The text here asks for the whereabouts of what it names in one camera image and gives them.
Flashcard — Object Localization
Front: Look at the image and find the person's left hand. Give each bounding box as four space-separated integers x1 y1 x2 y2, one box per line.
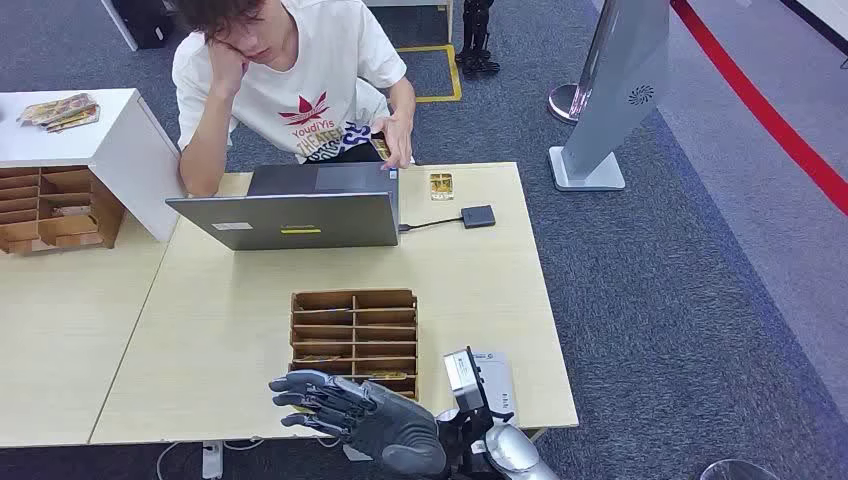
370 111 416 171

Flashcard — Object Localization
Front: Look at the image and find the black USB cable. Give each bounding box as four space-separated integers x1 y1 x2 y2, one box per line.
398 217 465 233

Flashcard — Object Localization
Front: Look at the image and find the silver kiosk stand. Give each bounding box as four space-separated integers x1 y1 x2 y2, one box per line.
548 0 672 193

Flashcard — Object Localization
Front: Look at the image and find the chrome stanchion base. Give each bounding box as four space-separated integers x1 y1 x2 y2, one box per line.
547 82 592 125

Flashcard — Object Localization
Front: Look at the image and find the white slanted furniture leg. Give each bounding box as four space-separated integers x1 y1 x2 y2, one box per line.
99 0 139 52

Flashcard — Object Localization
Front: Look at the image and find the wooden slotted card organizer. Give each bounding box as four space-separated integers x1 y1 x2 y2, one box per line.
288 288 420 402

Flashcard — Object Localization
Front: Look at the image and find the grey laptop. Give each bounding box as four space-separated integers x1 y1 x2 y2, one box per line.
165 162 402 252

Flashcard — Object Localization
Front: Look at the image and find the clear glass dome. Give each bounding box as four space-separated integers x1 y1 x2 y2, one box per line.
700 458 783 480

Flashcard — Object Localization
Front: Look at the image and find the white power strip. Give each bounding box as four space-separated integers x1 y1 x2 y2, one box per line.
201 441 225 480

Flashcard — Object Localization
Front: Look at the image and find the black legged stand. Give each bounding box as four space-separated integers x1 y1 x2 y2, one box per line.
454 0 501 75

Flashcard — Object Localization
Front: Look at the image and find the small black USB box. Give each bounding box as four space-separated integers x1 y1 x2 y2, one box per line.
460 204 497 231

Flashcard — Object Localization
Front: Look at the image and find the white card reader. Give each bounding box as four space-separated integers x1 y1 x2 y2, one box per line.
471 351 519 425

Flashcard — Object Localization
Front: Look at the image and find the white table frame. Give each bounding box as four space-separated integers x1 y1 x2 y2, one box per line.
362 0 455 44

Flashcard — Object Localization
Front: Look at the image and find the yellow floor tape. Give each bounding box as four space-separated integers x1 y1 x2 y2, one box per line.
395 43 463 104

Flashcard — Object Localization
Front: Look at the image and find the person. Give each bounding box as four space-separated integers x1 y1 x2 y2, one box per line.
170 0 419 198

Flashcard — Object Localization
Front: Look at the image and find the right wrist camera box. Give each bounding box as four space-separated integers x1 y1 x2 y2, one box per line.
442 347 490 413

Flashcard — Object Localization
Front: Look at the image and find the person's right hand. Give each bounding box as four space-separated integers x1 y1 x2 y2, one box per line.
207 38 252 97

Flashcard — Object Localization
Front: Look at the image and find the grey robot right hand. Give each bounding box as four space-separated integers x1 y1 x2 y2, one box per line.
268 369 449 477

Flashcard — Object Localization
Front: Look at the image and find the white cabinet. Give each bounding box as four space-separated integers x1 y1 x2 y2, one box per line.
0 87 187 244

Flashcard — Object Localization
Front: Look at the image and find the wooden compartment shelf insert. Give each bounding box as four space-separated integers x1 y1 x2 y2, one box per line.
0 165 127 256

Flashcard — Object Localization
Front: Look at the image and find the white power cable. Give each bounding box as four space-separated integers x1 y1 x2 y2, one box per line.
155 441 181 480

